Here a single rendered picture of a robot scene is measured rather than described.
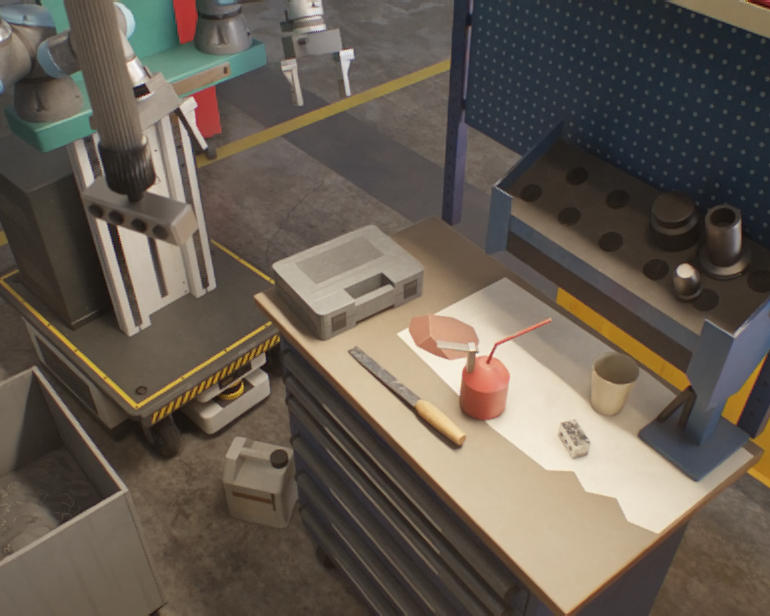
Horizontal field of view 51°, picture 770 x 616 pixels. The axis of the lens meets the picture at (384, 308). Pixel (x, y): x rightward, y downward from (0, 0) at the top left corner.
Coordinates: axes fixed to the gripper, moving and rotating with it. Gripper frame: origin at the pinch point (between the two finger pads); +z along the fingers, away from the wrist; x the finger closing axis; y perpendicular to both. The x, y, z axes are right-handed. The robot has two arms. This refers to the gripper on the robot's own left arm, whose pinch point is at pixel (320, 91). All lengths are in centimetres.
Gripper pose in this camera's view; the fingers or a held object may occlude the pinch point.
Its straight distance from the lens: 192.7
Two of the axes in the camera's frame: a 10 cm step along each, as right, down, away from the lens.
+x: 7.7, -3.1, 5.5
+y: 6.1, 1.5, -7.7
